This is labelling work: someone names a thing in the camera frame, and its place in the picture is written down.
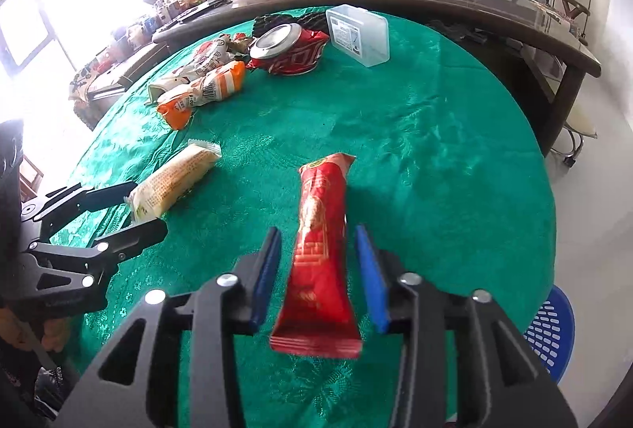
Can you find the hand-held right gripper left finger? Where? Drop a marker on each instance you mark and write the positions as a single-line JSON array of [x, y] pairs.
[[264, 279]]

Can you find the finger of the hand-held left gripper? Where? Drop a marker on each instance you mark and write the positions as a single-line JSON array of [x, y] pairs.
[[106, 194], [133, 237]]

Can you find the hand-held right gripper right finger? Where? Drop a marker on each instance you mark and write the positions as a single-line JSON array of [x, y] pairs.
[[371, 279]]

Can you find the cream yellow snack packet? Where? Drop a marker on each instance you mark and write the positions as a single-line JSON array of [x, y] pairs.
[[168, 185]]

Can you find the person's left hand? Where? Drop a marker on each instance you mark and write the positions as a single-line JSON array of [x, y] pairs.
[[55, 334]]

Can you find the black plastic bag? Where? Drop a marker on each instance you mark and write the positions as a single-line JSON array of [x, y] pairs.
[[34, 388]]

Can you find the low side cabinet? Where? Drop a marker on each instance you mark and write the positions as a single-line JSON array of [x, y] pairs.
[[113, 77]]

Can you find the orange white snack packet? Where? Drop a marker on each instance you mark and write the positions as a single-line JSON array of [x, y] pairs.
[[207, 92]]

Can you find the green tablecloth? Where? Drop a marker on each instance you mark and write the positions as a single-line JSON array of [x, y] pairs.
[[395, 136]]

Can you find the white red snack packet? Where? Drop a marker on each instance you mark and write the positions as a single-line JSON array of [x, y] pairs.
[[207, 54]]

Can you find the blue plastic stool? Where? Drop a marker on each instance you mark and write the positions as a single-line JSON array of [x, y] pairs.
[[549, 329]]

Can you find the cluttered bottles and boxes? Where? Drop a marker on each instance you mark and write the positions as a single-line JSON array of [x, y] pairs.
[[163, 7]]

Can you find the brown small snack packet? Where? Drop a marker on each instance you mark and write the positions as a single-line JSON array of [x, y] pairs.
[[241, 43]]

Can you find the dark flat tablet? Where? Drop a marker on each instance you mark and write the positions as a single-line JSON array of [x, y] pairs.
[[202, 10]]

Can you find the crushed red can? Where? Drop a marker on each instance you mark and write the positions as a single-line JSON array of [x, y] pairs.
[[292, 57]]

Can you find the black beaded bundle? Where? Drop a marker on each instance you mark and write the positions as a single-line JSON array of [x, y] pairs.
[[267, 22]]

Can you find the clear plastic box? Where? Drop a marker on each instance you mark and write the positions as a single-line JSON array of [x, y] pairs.
[[356, 35]]

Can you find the metal leg stool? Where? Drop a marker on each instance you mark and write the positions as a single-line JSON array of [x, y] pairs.
[[581, 121]]

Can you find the wooden chair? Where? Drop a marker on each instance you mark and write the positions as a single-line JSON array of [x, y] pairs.
[[568, 5]]

